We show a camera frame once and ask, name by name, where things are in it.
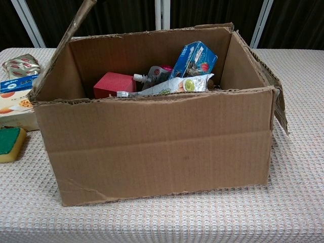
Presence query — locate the grey spouted pouch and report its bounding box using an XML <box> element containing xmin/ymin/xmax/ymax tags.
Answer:
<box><xmin>133</xmin><ymin>65</ymin><xmax>166</xmax><ymax>92</ymax></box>

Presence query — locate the beige waffle-weave tablecloth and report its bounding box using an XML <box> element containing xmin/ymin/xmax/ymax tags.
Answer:
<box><xmin>0</xmin><ymin>47</ymin><xmax>324</xmax><ymax>243</ymax></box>

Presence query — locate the white green spouted pouch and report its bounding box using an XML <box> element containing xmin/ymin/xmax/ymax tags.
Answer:
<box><xmin>116</xmin><ymin>73</ymin><xmax>215</xmax><ymax>98</ymax></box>

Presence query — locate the blue strawberry print carton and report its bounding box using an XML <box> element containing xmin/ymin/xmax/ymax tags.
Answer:
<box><xmin>168</xmin><ymin>41</ymin><xmax>218</xmax><ymax>80</ymax></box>

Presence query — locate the white metal frame post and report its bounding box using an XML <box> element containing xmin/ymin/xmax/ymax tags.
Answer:
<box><xmin>11</xmin><ymin>0</ymin><xmax>47</xmax><ymax>49</ymax></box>
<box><xmin>249</xmin><ymin>0</ymin><xmax>274</xmax><ymax>49</ymax></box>
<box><xmin>154</xmin><ymin>0</ymin><xmax>171</xmax><ymax>31</ymax></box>

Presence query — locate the red rectangular box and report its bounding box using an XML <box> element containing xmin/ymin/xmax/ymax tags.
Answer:
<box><xmin>93</xmin><ymin>72</ymin><xmax>138</xmax><ymax>99</ymax></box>

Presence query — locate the orange wafer roll box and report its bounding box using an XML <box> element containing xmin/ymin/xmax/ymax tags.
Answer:
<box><xmin>0</xmin><ymin>88</ymin><xmax>40</xmax><ymax>132</ymax></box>

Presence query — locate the red patterned snack packet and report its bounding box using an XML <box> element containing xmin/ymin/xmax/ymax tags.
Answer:
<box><xmin>2</xmin><ymin>54</ymin><xmax>41</xmax><ymax>76</ymax></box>

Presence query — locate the black curtain panel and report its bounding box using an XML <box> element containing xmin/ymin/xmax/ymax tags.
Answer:
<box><xmin>25</xmin><ymin>0</ymin><xmax>157</xmax><ymax>49</ymax></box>
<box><xmin>0</xmin><ymin>0</ymin><xmax>34</xmax><ymax>51</ymax></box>
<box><xmin>169</xmin><ymin>0</ymin><xmax>266</xmax><ymax>43</ymax></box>
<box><xmin>258</xmin><ymin>0</ymin><xmax>324</xmax><ymax>50</ymax></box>

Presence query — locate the blue narrow carton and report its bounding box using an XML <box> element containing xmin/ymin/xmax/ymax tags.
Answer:
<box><xmin>0</xmin><ymin>73</ymin><xmax>41</xmax><ymax>94</ymax></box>

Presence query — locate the brown cardboard shipping box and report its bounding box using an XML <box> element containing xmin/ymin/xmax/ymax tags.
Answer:
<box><xmin>27</xmin><ymin>0</ymin><xmax>289</xmax><ymax>207</ymax></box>

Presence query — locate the green yellow scrub sponge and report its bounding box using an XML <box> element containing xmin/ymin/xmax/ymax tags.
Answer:
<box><xmin>0</xmin><ymin>126</ymin><xmax>27</xmax><ymax>164</ymax></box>

